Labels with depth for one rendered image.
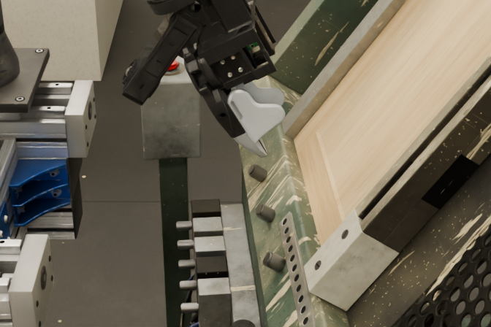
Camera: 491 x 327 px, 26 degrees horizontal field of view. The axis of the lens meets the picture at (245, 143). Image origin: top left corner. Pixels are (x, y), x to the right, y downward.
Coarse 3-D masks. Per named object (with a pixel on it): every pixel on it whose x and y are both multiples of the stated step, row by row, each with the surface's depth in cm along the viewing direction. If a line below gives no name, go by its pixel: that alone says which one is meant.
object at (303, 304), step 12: (288, 216) 176; (288, 228) 174; (288, 240) 172; (288, 252) 170; (288, 264) 168; (300, 264) 164; (300, 276) 162; (300, 288) 161; (300, 300) 159; (300, 312) 157; (312, 312) 154; (300, 324) 155; (312, 324) 152
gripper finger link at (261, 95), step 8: (224, 88) 111; (232, 88) 111; (248, 88) 112; (256, 88) 112; (264, 88) 112; (272, 88) 112; (256, 96) 112; (264, 96) 112; (272, 96) 112; (280, 96) 112; (280, 104) 113
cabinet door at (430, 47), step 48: (432, 0) 179; (480, 0) 165; (384, 48) 185; (432, 48) 171; (480, 48) 158; (336, 96) 192; (384, 96) 177; (432, 96) 163; (336, 144) 183; (384, 144) 169; (336, 192) 175
